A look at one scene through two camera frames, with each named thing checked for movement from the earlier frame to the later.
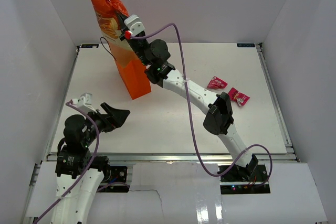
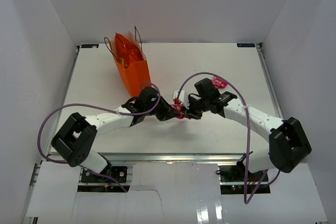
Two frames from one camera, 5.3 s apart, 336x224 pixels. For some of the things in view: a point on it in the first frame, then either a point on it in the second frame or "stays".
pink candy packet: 216,83 stays
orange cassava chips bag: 106,9 to 126,51
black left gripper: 115,118 to 167,113
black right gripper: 123,27 to 189,112
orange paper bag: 134,72 stays
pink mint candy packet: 239,97 to 178,107
